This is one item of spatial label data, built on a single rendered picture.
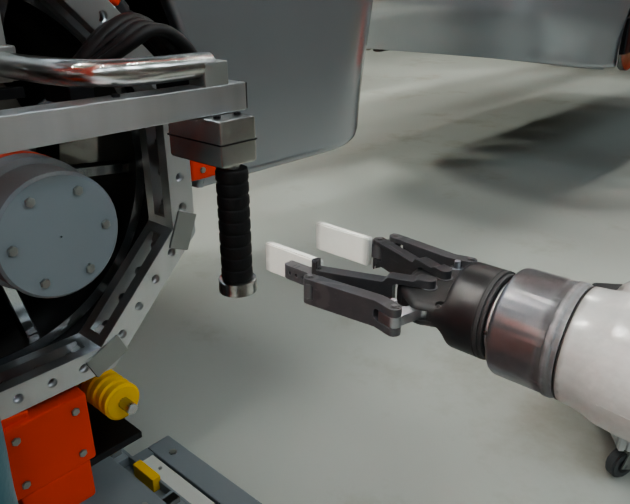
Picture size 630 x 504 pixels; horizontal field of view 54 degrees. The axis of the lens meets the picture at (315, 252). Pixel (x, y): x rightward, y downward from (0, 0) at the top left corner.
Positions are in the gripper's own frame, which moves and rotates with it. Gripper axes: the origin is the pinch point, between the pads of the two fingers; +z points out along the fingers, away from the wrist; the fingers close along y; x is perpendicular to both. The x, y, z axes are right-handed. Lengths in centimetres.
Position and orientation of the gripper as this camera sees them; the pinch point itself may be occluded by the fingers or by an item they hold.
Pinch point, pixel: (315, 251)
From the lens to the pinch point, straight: 62.0
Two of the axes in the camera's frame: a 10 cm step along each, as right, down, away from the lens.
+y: 6.6, -2.9, 6.9
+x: 0.0, -9.2, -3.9
